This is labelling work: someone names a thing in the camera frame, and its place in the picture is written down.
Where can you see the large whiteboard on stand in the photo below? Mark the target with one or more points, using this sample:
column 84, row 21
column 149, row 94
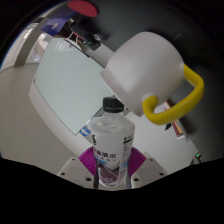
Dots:
column 70, row 86

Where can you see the clear bottle with black cap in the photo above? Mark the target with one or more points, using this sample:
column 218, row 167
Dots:
column 112, row 146

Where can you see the flat round red coaster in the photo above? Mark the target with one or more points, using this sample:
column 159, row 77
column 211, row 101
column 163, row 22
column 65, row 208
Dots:
column 82, row 8

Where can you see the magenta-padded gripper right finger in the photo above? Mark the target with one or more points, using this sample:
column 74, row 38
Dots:
column 136, row 160

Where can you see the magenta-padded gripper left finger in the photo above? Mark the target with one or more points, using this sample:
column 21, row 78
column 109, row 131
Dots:
column 87, row 160

